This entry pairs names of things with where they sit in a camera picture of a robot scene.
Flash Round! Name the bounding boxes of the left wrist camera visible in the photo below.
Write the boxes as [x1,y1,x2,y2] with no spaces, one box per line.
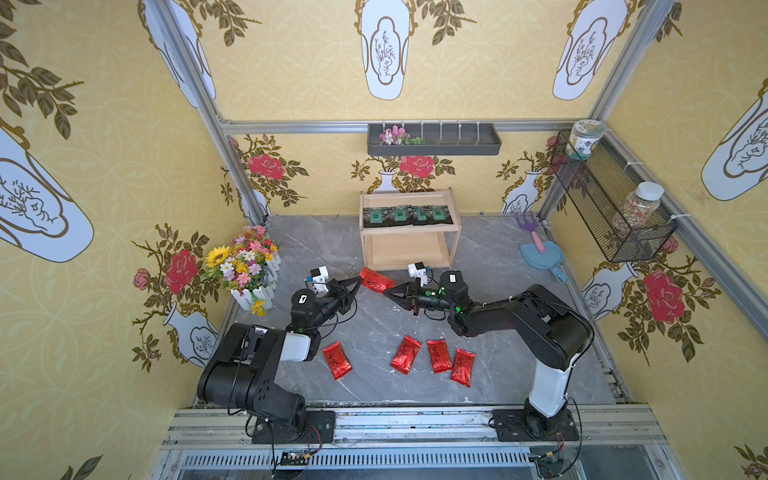
[306,266,330,294]

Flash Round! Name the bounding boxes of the pink flowers in tray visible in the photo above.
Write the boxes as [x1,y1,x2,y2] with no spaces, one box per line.
[379,125,425,145]

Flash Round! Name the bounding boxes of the purple pink toy rake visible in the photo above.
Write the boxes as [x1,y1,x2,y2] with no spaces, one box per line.
[515,211,546,254]

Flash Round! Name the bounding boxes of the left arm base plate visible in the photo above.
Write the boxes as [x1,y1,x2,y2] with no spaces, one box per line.
[247,410,336,445]

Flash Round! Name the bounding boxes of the flower bouquet in white planter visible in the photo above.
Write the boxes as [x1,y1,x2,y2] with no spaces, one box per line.
[203,225,281,316]

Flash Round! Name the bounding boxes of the red tea bag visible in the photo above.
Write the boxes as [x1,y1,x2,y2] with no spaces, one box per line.
[360,267,395,294]
[390,335,422,375]
[427,339,453,374]
[451,348,476,388]
[323,341,353,380]

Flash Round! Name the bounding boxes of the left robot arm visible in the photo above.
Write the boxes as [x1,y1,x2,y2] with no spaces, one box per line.
[197,276,362,444]

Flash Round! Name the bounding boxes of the small connector right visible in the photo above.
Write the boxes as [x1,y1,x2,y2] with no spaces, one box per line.
[530,453,564,479]

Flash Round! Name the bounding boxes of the wooden two-tier shelf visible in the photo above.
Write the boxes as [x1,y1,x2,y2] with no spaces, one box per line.
[359,188,462,271]

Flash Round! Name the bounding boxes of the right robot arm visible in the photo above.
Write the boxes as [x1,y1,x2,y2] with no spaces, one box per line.
[383,270,595,440]

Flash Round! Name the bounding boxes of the patterned lidded jar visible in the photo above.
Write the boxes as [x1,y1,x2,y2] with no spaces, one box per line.
[564,119,606,160]

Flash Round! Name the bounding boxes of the black wire wall basket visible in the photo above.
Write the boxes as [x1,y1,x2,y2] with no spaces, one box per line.
[551,131,678,263]

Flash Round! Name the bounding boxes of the small circuit board left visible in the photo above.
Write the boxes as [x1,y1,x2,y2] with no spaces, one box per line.
[278,450,313,469]

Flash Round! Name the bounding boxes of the glass jar of sprinkles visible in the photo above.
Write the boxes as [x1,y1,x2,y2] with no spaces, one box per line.
[612,182,665,234]

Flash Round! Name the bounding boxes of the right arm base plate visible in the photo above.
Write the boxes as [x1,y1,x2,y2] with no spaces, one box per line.
[489,408,580,442]

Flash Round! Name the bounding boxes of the grey wall tray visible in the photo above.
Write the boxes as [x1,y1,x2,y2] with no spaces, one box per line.
[367,120,502,157]

